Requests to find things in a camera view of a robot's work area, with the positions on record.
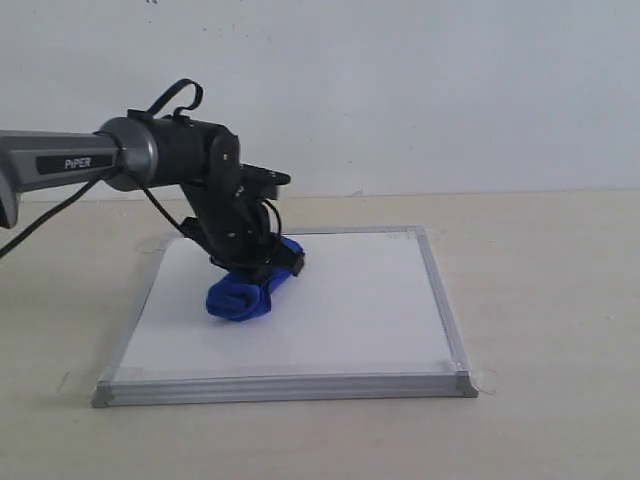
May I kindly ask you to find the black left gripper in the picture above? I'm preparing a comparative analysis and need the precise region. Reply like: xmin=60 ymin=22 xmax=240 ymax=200
xmin=180 ymin=184 xmax=306 ymax=277

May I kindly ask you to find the blue cloth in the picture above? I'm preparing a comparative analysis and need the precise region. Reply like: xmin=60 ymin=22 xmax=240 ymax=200
xmin=204 ymin=237 xmax=305 ymax=322

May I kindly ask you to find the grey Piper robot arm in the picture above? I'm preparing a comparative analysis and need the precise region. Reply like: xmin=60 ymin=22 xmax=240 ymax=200
xmin=1 ymin=112 xmax=304 ymax=283

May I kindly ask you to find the clear tape far left corner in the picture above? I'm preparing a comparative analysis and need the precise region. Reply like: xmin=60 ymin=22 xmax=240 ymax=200
xmin=135 ymin=237 xmax=167 ymax=254

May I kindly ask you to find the clear tape corner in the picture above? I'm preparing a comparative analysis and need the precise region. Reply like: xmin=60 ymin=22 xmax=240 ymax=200
xmin=135 ymin=237 xmax=167 ymax=254
xmin=56 ymin=370 xmax=101 ymax=398
xmin=425 ymin=227 xmax=447 ymax=239
xmin=470 ymin=368 xmax=499 ymax=396

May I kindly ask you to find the clear tape far right corner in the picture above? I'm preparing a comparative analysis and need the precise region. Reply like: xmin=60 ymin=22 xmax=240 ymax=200
xmin=425 ymin=227 xmax=447 ymax=239

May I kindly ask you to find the clear tape near right corner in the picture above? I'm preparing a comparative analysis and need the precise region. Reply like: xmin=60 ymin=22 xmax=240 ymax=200
xmin=470 ymin=368 xmax=499 ymax=396

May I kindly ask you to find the clear tape near left corner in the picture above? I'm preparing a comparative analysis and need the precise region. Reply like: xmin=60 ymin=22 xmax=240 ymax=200
xmin=56 ymin=370 xmax=101 ymax=398

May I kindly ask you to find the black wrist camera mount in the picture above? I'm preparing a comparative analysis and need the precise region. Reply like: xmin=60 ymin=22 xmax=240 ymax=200
xmin=240 ymin=164 xmax=291 ymax=200

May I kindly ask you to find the white board with aluminium frame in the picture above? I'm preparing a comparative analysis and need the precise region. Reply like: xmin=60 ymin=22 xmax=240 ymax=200
xmin=91 ymin=225 xmax=478 ymax=408

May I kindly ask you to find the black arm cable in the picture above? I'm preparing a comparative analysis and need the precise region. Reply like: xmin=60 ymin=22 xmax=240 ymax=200
xmin=0 ymin=77 xmax=286 ymax=261

